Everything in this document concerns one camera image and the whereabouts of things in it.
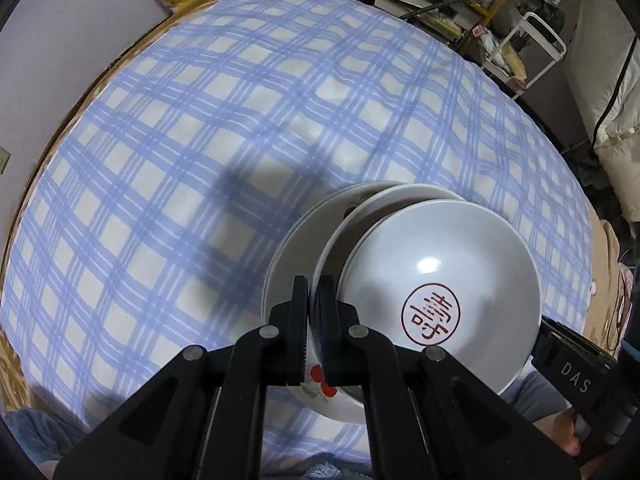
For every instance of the white cherry print plate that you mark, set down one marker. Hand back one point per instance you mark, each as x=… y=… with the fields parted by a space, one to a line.
x=331 y=255
x=290 y=260

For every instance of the person's right hand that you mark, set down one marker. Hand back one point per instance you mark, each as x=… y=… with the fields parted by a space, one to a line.
x=567 y=435

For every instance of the cream folded mattress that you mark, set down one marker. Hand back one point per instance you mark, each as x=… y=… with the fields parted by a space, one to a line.
x=615 y=170

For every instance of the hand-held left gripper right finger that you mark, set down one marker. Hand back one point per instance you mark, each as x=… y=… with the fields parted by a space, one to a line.
x=324 y=330

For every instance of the blue plaid tablecloth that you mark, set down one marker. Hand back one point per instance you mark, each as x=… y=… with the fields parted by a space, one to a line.
x=200 y=110

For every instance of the black bag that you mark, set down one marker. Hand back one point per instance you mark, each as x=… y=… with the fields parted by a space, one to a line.
x=555 y=15

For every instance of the dark green pole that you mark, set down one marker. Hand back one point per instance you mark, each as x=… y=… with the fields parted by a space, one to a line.
x=450 y=2

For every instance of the wall socket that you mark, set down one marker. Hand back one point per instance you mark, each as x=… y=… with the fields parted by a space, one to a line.
x=4 y=160

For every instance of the white trolley cart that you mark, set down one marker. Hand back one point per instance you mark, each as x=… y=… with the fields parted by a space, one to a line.
x=502 y=42

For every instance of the red patterned bowl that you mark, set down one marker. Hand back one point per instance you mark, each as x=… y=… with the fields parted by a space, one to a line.
x=450 y=240

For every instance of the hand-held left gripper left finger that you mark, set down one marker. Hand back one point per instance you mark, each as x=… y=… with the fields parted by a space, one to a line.
x=302 y=330

